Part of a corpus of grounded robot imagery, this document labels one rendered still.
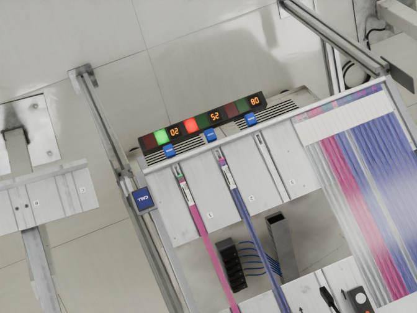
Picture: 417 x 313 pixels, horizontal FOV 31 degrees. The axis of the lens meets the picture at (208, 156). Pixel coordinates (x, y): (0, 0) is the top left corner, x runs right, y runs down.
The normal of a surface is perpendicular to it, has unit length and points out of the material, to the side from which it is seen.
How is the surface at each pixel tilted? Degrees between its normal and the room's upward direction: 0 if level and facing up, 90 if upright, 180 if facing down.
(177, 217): 46
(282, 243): 0
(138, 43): 0
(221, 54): 0
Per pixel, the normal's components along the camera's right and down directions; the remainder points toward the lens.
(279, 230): 0.31, 0.46
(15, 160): -0.13, -0.85
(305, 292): 0.04, -0.25
